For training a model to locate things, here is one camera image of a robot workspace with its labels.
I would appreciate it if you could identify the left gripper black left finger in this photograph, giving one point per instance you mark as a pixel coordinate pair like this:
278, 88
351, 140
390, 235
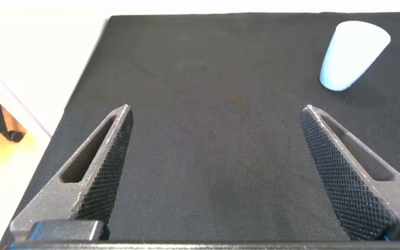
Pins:
64, 201

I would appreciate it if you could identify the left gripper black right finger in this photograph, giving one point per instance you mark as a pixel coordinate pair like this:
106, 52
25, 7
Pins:
366, 194

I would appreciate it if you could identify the black wheeled stand leg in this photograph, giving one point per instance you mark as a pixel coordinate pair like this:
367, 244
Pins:
2, 125

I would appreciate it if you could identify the light blue plastic cup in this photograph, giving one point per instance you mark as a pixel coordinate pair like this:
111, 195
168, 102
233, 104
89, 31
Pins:
349, 55

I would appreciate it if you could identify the black table cloth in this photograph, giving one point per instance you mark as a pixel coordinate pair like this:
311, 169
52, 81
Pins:
214, 139

